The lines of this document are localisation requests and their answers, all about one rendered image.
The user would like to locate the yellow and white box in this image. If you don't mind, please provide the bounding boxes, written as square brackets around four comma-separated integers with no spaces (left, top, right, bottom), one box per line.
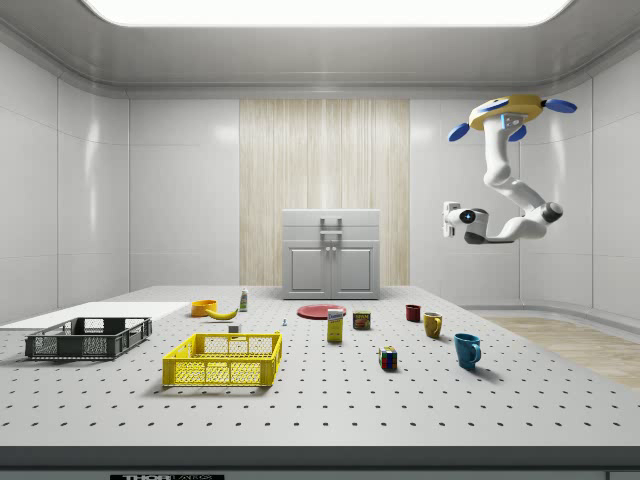
[327,308,347,344]

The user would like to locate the blue mug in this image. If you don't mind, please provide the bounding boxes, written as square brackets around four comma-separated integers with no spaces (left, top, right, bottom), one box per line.
[453,333,483,372]

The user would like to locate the dark grey basket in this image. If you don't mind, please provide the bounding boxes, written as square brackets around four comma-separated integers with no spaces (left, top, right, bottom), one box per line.
[24,316,154,361]

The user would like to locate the red plate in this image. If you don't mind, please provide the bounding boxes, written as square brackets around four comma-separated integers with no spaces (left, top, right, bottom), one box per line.
[296,303,347,321]

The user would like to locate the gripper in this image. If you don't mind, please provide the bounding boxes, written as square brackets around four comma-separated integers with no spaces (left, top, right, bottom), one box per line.
[441,200,462,241]

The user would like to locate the drone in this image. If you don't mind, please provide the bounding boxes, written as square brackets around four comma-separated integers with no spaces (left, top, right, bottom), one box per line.
[447,92,578,144]

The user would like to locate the white cabinet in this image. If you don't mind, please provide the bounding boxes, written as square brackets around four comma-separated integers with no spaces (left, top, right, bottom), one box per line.
[281,208,381,301]

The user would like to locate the yellow basket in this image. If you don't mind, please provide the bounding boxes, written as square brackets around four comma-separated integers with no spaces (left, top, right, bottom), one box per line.
[161,332,284,389]

